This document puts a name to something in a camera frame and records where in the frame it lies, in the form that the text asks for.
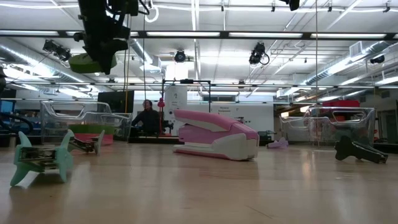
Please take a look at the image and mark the teal staple remover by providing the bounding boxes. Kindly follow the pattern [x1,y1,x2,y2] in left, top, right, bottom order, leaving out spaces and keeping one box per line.
[9,129,75,187]

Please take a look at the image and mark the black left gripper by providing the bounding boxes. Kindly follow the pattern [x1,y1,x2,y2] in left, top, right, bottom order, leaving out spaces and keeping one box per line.
[77,0,139,76]

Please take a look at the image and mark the red stand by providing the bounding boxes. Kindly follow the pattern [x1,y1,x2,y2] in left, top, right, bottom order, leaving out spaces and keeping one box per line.
[157,97,166,135]

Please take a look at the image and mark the black hanging cable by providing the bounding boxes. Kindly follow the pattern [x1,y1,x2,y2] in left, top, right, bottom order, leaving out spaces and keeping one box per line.
[314,0,319,108]
[142,14,147,101]

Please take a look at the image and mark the person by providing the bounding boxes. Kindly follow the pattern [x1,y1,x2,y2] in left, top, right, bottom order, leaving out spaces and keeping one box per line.
[131,99,162,137]

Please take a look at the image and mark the black curved hose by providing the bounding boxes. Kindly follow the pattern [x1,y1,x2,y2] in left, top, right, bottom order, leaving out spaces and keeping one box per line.
[0,111,35,135]

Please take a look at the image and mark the black monitor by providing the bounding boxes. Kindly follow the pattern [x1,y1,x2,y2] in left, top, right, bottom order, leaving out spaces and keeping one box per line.
[97,90,135,114]

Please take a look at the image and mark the round silver air duct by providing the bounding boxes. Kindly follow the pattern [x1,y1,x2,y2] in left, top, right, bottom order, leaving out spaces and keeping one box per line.
[304,40,391,86]
[127,39,154,65]
[0,43,85,83]

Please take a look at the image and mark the clear plastic bin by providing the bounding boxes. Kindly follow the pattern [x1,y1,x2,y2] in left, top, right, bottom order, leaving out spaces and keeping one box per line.
[279,106,376,151]
[39,100,134,146]

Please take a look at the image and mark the black metal rig frame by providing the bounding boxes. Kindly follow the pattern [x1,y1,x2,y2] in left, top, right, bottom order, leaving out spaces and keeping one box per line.
[0,29,398,40]

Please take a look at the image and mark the purple staple remover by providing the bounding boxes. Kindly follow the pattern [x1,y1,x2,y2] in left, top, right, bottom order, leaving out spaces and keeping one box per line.
[266,137,289,149]

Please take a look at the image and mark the red tape roll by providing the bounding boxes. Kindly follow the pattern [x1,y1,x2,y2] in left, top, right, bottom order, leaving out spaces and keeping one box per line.
[73,133,114,146]

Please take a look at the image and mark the red crate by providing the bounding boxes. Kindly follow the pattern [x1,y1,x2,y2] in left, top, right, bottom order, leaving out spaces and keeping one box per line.
[322,100,361,108]

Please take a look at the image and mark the pale grey staple remover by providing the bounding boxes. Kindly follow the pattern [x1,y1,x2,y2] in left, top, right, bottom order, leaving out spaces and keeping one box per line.
[67,129,106,156]

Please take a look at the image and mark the white cable loop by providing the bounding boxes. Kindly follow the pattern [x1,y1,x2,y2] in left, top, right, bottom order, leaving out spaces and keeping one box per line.
[144,5,160,24]

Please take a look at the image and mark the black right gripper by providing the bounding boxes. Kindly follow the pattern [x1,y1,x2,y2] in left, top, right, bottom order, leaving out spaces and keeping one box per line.
[279,0,301,12]

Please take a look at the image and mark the black staple remover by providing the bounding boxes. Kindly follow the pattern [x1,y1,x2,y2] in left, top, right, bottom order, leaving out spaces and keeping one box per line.
[334,134,389,165]

